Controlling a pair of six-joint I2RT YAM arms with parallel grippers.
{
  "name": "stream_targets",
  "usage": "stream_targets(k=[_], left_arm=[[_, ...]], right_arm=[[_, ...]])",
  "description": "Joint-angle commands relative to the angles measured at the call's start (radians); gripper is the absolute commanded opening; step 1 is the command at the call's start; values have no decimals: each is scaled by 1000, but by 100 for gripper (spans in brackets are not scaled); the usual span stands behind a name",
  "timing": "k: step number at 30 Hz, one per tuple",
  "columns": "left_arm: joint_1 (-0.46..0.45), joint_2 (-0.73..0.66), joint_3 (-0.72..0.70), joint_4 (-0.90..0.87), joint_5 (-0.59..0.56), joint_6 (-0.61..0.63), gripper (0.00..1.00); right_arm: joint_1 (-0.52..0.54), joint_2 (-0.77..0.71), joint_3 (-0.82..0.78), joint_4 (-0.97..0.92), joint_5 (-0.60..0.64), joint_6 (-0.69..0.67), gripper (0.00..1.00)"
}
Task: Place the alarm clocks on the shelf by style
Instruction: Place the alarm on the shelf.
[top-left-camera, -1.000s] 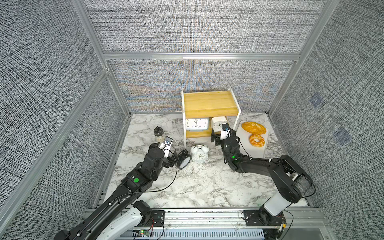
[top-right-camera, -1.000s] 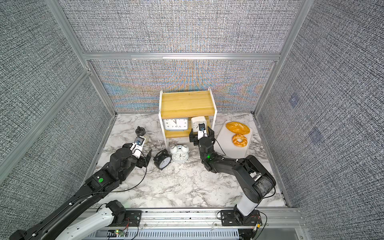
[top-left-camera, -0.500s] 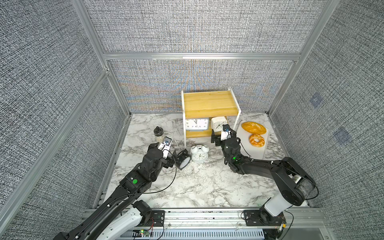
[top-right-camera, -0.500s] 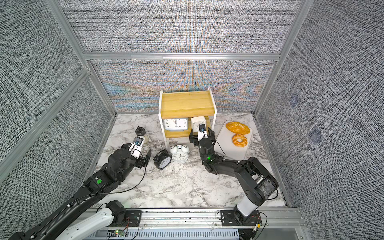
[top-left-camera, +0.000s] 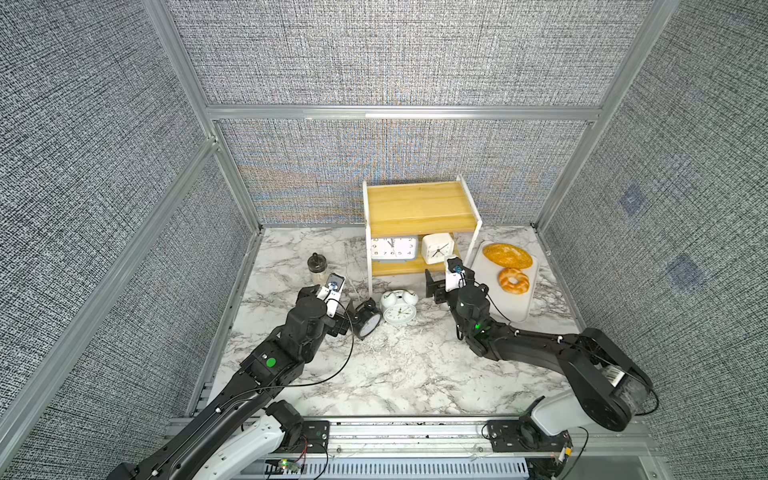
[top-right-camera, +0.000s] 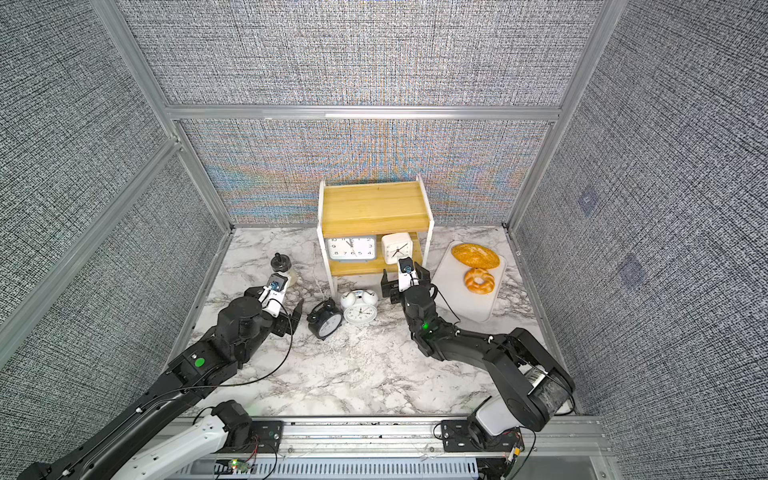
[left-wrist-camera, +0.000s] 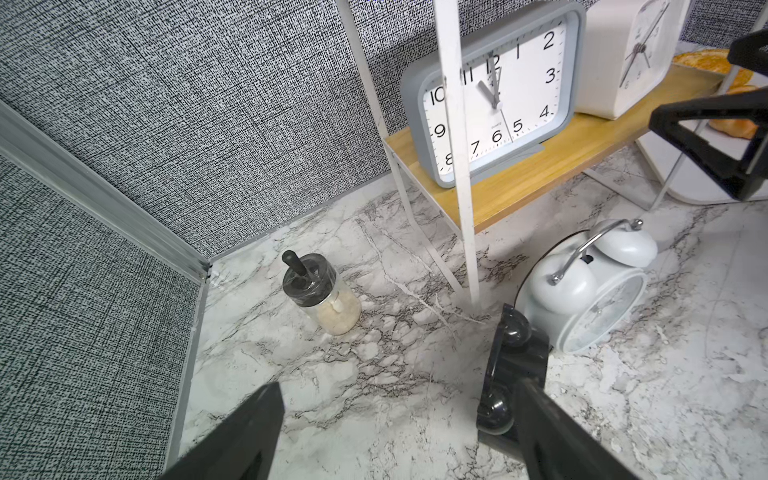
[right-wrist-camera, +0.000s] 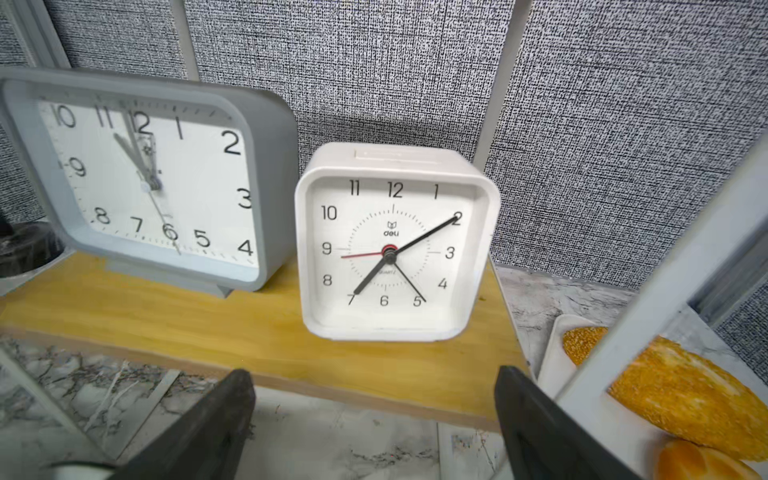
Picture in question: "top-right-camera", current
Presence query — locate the small white square alarm clock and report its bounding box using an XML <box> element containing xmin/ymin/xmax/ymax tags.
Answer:
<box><xmin>381</xmin><ymin>232</ymin><xmax>414</xmax><ymax>265</ymax></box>

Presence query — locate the grey rectangular alarm clock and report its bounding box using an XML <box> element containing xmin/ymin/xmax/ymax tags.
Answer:
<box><xmin>325</xmin><ymin>236</ymin><xmax>377</xmax><ymax>262</ymax></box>

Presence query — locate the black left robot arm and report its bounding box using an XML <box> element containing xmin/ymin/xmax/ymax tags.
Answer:
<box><xmin>18</xmin><ymin>287</ymin><xmax>304</xmax><ymax>479</ymax></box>

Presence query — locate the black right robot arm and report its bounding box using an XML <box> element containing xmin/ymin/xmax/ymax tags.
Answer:
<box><xmin>380</xmin><ymin>258</ymin><xmax>575</xmax><ymax>440</ymax></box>

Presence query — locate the black twin bell alarm clock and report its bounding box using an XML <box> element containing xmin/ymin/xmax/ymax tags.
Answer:
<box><xmin>307</xmin><ymin>298</ymin><xmax>343</xmax><ymax>340</ymax></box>

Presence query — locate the white twin bell alarm clock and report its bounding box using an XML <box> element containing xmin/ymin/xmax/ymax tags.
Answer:
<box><xmin>340</xmin><ymin>289</ymin><xmax>379</xmax><ymax>326</ymax></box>

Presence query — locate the white and wood shelf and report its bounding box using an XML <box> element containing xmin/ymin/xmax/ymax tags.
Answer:
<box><xmin>316</xmin><ymin>177</ymin><xmax>435</xmax><ymax>297</ymax></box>

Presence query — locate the white cutting board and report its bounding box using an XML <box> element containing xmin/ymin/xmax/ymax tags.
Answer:
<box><xmin>430</xmin><ymin>239</ymin><xmax>508</xmax><ymax>324</ymax></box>

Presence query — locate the glazed bagel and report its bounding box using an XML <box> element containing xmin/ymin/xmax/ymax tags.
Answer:
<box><xmin>463</xmin><ymin>268</ymin><xmax>496</xmax><ymax>295</ymax></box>

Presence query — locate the oval bread loaf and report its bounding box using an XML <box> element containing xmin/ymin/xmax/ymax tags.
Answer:
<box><xmin>451</xmin><ymin>243</ymin><xmax>501</xmax><ymax>270</ymax></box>

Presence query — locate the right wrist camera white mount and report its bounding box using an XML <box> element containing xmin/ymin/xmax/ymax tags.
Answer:
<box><xmin>398</xmin><ymin>257</ymin><xmax>417</xmax><ymax>292</ymax></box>

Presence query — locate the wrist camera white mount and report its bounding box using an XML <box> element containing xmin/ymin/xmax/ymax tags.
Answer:
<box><xmin>398</xmin><ymin>257</ymin><xmax>417</xmax><ymax>292</ymax></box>
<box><xmin>259</xmin><ymin>272</ymin><xmax>289</xmax><ymax>318</ymax></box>

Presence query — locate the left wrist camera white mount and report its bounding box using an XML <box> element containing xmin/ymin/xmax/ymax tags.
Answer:
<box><xmin>259</xmin><ymin>272</ymin><xmax>289</xmax><ymax>318</ymax></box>

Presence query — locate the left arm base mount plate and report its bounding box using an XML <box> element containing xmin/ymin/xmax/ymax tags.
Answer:
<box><xmin>235</xmin><ymin>420</ymin><xmax>285</xmax><ymax>453</ymax></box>

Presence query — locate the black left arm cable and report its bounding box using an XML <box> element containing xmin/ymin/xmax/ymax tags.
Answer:
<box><xmin>137</xmin><ymin>293</ymin><xmax>296</xmax><ymax>421</ymax></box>

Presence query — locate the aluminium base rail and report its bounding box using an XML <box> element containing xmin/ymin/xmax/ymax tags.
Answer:
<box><xmin>107</xmin><ymin>413</ymin><xmax>607</xmax><ymax>480</ymax></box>

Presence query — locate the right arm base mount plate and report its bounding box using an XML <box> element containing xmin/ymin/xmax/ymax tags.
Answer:
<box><xmin>432</xmin><ymin>419</ymin><xmax>526</xmax><ymax>456</ymax></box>

